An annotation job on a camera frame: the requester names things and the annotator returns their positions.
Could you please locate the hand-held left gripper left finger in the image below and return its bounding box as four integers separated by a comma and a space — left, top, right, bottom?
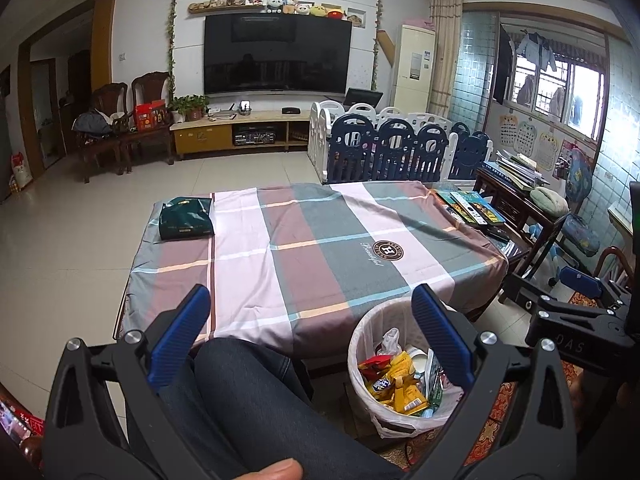
42, 284, 212, 480

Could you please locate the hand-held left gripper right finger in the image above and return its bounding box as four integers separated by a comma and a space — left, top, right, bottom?
410, 284, 581, 480

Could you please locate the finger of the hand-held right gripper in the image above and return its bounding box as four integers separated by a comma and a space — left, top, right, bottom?
560, 265, 633, 307
502, 277, 582, 319

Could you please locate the striped paper cup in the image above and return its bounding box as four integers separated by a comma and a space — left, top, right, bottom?
404, 345, 430, 377

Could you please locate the dark green small packet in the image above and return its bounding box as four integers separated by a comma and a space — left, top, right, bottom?
427, 360, 445, 407

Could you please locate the white plastic bag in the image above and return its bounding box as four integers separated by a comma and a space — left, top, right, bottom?
380, 327, 404, 357

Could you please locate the yellow snack bag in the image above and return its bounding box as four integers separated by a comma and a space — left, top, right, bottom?
369, 352, 432, 414

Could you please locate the red snack packet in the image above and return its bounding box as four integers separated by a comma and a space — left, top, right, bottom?
357, 355, 396, 379

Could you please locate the white plastic lattice wastebasket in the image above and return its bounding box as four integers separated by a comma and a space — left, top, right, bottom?
347, 296, 473, 438

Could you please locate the person's left hand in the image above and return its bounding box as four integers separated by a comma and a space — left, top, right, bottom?
244, 459, 304, 480

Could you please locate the grey-green cushion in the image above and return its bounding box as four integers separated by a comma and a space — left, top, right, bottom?
529, 186, 570, 219

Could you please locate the person's leg in jeans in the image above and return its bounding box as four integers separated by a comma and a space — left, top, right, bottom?
157, 337, 406, 480

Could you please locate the row of picture books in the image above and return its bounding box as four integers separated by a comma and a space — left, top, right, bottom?
435, 189, 507, 226

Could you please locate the blue children's backpack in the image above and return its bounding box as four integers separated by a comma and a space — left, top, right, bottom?
567, 147, 596, 206

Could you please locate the dark green gift bag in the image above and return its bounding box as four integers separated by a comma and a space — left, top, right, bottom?
159, 196, 215, 241

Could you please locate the stack of books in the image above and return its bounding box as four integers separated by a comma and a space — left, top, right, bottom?
482, 149, 549, 191

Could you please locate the plaid tablecloth with round emblem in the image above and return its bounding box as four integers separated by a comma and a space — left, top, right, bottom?
114, 180, 510, 361

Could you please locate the red printed magazine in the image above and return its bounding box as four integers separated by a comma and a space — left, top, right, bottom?
0, 395, 46, 454

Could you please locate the barred window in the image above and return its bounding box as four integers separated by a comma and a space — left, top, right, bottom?
510, 50, 609, 141

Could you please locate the wooden television cabinet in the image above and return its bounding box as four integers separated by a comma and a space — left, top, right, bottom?
170, 109, 314, 161

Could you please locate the navy and white playpen fence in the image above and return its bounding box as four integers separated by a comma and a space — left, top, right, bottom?
307, 101, 494, 185

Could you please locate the black audio amplifier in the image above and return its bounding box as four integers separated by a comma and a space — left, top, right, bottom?
232, 127, 279, 147

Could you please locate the red gift box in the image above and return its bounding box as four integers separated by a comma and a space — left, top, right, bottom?
134, 101, 169, 133

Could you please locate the potted green plant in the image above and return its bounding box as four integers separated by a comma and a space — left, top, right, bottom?
167, 95, 211, 124

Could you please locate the white sack with red print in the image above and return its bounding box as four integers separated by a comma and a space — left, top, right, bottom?
10, 152, 34, 191

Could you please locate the dark jacket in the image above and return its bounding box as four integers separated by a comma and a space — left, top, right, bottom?
72, 109, 114, 136

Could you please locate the hanging black garment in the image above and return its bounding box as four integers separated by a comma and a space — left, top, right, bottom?
492, 25, 516, 106

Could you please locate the hanging blue shirt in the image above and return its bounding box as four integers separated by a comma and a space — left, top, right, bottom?
515, 32, 559, 72

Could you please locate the black monitor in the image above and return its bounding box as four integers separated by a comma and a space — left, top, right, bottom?
344, 87, 384, 110

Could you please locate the beige curtain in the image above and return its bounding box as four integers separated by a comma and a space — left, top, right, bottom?
427, 0, 464, 119

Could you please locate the cream standing air conditioner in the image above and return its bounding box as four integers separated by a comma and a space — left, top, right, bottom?
391, 25, 436, 107

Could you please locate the large black television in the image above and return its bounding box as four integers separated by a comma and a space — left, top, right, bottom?
204, 12, 352, 96

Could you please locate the ivy garland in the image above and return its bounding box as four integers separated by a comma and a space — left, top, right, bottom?
371, 0, 384, 92
166, 0, 182, 107

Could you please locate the wooden armchair frame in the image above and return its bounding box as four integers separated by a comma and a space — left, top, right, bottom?
595, 247, 634, 291

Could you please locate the colourful wall poster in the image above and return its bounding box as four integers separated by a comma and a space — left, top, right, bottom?
554, 140, 576, 180

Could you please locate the white wall chart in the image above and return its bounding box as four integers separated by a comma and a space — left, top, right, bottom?
515, 119, 539, 154
537, 132, 559, 171
499, 114, 519, 146

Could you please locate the wooden door frame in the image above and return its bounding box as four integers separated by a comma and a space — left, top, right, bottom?
17, 0, 119, 181

